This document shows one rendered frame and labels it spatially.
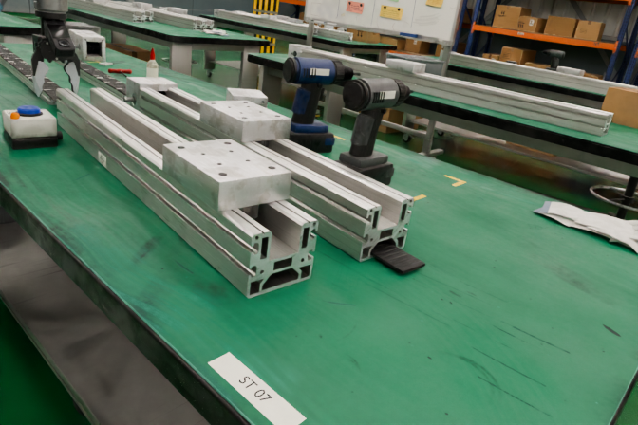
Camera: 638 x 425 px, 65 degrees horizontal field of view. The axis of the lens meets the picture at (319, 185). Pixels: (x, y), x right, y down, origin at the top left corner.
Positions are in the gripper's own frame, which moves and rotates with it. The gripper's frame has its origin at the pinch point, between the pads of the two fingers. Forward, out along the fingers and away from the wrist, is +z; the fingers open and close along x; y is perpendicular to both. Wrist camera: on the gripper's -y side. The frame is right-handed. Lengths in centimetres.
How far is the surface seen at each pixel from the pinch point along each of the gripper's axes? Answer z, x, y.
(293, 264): 0, -2, -99
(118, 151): -2, 5, -57
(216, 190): -8, 5, -92
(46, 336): 59, 10, -20
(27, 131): -0.3, 14.4, -35.0
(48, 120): -2.4, 10.5, -35.0
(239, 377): 3, 12, -110
